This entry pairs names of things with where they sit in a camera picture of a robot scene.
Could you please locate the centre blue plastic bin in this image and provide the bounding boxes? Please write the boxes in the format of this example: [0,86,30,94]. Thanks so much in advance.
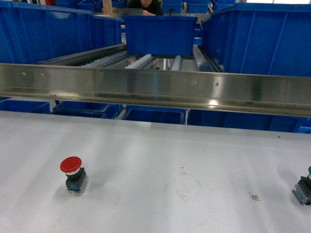
[122,16,197,56]

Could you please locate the green mushroom push button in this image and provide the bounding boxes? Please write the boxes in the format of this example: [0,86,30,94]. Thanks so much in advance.
[293,167,311,205]

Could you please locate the left blue plastic bin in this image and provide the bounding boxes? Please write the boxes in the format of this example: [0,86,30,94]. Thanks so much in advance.
[0,0,121,64]

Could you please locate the right blue plastic bin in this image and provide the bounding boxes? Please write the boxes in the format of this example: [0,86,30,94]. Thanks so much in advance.
[202,3,311,77]

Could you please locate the person in black shirt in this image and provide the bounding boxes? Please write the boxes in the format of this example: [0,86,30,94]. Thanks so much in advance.
[127,0,163,16]

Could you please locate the small QR code sticker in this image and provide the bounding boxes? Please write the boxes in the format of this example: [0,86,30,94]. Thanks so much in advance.
[249,193,260,201]

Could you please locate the red mushroom push button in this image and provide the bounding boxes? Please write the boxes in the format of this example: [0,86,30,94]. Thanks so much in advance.
[60,156,88,194]

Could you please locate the blue plastic bin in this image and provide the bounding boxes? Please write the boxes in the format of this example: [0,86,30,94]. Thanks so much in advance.
[202,3,311,77]
[122,16,197,56]
[0,0,121,64]

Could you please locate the stainless steel shelf rail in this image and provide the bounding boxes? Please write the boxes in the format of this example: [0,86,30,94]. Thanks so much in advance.
[0,64,311,117]

